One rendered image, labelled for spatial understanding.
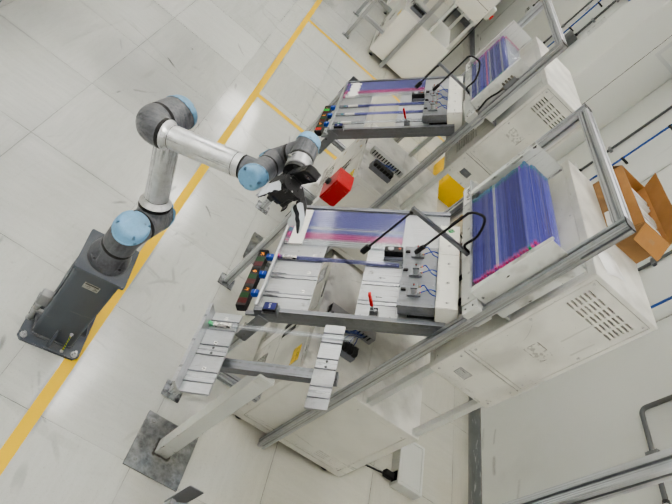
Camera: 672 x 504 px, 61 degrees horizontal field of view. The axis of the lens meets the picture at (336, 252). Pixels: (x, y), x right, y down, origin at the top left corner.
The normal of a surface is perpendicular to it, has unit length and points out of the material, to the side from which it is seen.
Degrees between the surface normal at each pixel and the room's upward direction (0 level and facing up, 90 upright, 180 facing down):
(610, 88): 90
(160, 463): 0
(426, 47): 90
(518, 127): 90
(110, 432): 0
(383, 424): 90
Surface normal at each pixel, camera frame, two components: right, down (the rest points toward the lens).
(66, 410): 0.62, -0.52
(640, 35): -0.18, 0.63
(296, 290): -0.06, -0.77
